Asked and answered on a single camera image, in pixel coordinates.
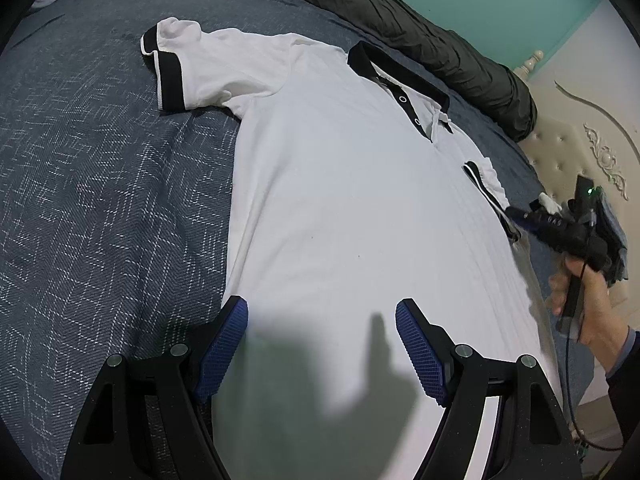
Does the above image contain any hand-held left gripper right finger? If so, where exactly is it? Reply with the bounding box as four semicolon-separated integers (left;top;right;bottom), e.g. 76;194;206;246
395;297;583;480

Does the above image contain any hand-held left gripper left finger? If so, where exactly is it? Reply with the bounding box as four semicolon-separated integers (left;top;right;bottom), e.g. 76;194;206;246
60;295;251;480

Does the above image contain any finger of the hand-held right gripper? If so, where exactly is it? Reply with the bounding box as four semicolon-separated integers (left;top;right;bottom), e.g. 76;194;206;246
506;205;542;234

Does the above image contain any white polo shirt black collar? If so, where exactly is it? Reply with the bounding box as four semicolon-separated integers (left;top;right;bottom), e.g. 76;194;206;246
140;17;566;480

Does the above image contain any person's right forearm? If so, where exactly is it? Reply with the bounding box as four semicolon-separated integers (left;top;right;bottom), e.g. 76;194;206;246
604;327;640;448

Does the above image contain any person's right hand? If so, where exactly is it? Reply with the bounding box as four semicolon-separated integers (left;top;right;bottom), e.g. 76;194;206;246
544;258;631;376

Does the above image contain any cream headboard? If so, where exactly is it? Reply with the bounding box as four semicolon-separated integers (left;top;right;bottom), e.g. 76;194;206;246
512;0;640;311

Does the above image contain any blue-grey woven bed blanket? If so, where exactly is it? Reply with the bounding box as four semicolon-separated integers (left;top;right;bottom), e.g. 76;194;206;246
0;0;596;471

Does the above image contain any dark grey rolled duvet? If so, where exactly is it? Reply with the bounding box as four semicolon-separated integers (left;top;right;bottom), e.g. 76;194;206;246
137;0;538;143

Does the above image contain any black cable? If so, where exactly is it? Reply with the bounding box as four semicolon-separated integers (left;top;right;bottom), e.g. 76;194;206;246
564;335;626;453

